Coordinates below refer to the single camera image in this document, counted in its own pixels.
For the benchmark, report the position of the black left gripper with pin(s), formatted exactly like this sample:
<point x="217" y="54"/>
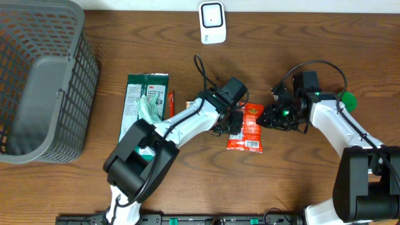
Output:
<point x="230" y="130"/>

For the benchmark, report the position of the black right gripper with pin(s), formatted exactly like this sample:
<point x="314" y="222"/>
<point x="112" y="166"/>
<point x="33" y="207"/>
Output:
<point x="272" y="120"/>

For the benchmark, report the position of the red snack packet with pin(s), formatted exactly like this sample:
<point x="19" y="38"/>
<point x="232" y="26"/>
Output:
<point x="249" y="138"/>

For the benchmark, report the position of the green-lid white jar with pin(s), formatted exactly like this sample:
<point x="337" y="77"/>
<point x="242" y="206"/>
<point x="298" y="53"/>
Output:
<point x="348" y="100"/>

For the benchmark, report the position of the red coffee stick sachet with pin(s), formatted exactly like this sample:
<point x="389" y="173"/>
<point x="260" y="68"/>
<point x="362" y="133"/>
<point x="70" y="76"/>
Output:
<point x="170" y="98"/>

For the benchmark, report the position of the mint green wipe packet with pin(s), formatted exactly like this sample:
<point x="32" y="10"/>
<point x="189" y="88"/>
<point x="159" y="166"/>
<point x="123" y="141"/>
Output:
<point x="147" y="108"/>

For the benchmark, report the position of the green 3M glove package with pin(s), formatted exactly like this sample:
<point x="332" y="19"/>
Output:
<point x="139" y="85"/>

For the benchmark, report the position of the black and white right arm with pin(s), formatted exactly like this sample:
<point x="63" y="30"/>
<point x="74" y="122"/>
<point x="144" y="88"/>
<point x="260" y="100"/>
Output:
<point x="365" y="188"/>

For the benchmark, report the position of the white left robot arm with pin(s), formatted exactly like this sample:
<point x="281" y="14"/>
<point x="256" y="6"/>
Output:
<point x="143" y="157"/>

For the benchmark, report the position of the grey plastic mesh basket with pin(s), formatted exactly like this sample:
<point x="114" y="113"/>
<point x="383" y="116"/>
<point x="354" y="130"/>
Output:
<point x="49" y="78"/>

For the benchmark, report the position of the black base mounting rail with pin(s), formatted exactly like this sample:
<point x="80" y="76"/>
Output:
<point x="157" y="219"/>

